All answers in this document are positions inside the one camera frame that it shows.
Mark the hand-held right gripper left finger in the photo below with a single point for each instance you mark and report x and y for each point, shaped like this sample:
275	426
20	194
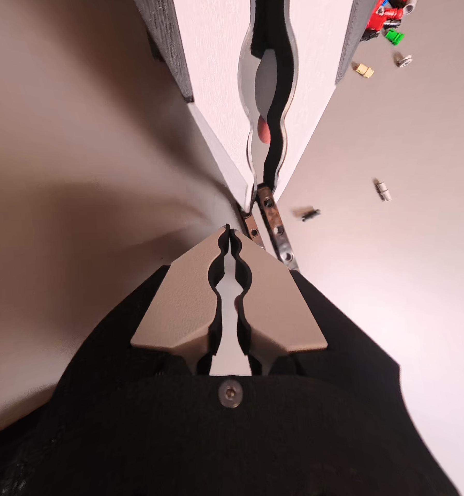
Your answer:
177	310

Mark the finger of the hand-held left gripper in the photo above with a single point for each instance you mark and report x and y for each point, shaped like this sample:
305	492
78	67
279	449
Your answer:
216	58
321	38

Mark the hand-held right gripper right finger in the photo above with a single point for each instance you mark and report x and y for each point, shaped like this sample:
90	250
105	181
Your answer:
286	314

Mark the black lego frame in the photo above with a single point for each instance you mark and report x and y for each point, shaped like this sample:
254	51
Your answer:
274	228

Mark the tan lego pin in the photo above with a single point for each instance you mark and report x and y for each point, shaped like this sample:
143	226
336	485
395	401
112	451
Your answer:
363	69

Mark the pile of colourful lego pieces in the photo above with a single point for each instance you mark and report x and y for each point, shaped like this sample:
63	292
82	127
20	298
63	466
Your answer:
383	15

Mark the green lego piece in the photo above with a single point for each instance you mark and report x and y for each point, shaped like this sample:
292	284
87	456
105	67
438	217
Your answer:
394	37

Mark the grey round lego bush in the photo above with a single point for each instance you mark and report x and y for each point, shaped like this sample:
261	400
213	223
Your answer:
403	60

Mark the black lego pin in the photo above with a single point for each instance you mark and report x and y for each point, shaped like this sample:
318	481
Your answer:
306	213

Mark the grey lego pin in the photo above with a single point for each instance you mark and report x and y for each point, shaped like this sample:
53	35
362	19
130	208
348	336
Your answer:
383	190

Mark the person's left hand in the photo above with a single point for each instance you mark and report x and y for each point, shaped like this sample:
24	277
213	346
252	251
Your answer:
263	131

